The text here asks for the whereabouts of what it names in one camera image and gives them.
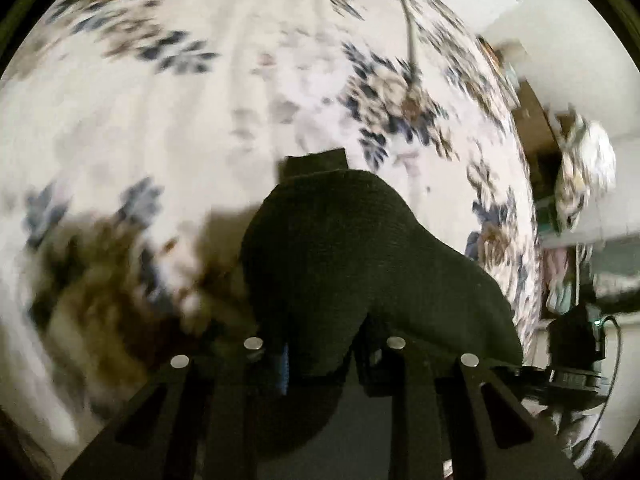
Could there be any large cardboard box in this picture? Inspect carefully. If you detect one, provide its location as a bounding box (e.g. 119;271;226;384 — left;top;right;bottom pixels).
515;80;563;196

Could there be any dark striped sweater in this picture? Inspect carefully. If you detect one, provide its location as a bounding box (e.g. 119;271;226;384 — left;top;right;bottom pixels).
239;147;524;456

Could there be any black cable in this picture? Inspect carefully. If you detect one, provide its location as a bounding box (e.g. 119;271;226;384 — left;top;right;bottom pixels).
602;314;625;413

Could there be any pile of white clothes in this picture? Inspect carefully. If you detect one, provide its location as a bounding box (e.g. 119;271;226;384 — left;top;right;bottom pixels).
554;114;617;233

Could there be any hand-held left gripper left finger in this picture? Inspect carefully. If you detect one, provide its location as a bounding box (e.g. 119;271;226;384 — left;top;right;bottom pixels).
62;337;292;480

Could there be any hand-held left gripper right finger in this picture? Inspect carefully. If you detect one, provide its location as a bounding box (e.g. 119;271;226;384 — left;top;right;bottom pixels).
355;337;582;480

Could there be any white wardrobe with clothes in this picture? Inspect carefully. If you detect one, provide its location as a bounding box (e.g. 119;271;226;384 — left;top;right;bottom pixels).
537;232;640;321

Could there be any floral bed quilt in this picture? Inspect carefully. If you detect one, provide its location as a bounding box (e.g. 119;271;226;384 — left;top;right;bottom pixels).
0;0;543;446

